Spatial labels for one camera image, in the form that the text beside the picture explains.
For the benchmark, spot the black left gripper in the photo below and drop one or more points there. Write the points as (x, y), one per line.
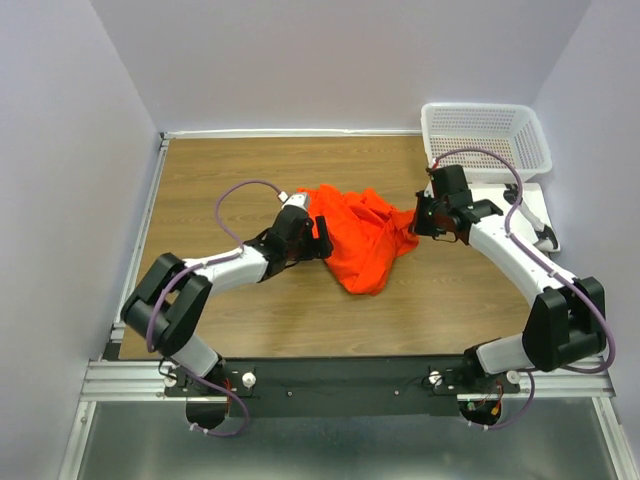
(320, 247)

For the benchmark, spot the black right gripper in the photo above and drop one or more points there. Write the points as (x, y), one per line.
(418, 226)

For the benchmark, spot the orange t shirt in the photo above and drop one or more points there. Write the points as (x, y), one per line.
(367, 233)

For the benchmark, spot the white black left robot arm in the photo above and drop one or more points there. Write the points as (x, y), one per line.
(166, 305)

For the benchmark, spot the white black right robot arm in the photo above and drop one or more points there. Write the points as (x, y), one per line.
(566, 319)

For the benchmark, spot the white plastic mesh basket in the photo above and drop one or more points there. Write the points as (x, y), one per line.
(484, 139)

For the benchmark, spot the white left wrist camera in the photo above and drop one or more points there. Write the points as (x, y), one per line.
(300, 200)

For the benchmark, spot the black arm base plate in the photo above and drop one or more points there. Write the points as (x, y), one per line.
(337, 387)

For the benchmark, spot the aluminium front frame rail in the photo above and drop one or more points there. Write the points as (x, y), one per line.
(138, 381)

